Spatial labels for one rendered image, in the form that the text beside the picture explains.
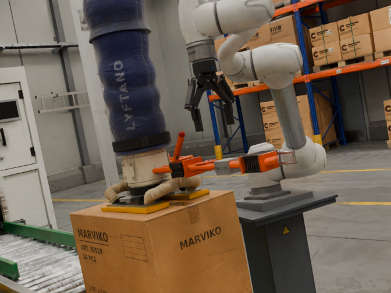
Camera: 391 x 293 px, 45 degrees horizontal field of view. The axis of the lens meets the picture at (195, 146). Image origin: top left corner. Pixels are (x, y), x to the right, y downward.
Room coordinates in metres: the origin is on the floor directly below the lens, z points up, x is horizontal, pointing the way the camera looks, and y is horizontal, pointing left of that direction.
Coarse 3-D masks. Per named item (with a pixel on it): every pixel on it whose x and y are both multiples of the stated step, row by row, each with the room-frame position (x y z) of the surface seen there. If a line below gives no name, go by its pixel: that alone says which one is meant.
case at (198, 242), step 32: (224, 192) 1.73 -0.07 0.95; (96, 224) 1.78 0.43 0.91; (128, 224) 1.59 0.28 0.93; (160, 224) 1.52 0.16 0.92; (192, 224) 1.60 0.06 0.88; (224, 224) 1.69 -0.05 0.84; (96, 256) 1.82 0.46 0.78; (128, 256) 1.62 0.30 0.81; (160, 256) 1.51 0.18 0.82; (192, 256) 1.59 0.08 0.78; (224, 256) 1.67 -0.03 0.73; (96, 288) 1.87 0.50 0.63; (128, 288) 1.66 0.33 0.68; (160, 288) 1.49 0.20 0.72; (192, 288) 1.57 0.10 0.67; (224, 288) 1.65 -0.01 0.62
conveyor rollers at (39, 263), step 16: (0, 240) 3.69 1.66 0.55; (16, 240) 3.59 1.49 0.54; (32, 240) 3.48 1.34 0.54; (0, 256) 3.15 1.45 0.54; (16, 256) 3.05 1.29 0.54; (32, 256) 2.95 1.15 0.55; (48, 256) 2.91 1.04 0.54; (64, 256) 2.80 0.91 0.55; (32, 272) 2.59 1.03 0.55; (48, 272) 2.54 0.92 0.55; (64, 272) 2.50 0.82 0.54; (80, 272) 2.46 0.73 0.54; (32, 288) 2.30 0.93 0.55; (48, 288) 2.26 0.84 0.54; (64, 288) 2.22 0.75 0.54; (80, 288) 2.18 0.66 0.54
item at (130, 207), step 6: (138, 198) 1.69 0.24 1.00; (114, 204) 1.82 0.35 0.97; (120, 204) 1.78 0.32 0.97; (126, 204) 1.75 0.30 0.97; (132, 204) 1.72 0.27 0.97; (138, 204) 1.69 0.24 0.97; (150, 204) 1.64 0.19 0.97; (156, 204) 1.64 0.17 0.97; (162, 204) 1.63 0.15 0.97; (168, 204) 1.65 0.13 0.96; (102, 210) 1.84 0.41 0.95; (108, 210) 1.80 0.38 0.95; (114, 210) 1.77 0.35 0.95; (120, 210) 1.73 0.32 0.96; (126, 210) 1.69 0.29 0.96; (132, 210) 1.66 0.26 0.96; (138, 210) 1.63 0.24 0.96; (144, 210) 1.60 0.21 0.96; (150, 210) 1.60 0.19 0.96; (156, 210) 1.61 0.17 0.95
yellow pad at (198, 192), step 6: (186, 192) 1.74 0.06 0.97; (192, 192) 1.75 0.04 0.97; (198, 192) 1.74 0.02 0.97; (204, 192) 1.75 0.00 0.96; (162, 198) 1.84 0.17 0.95; (168, 198) 1.81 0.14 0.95; (174, 198) 1.78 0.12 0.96; (180, 198) 1.75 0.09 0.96; (186, 198) 1.72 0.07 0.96; (192, 198) 1.71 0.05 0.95
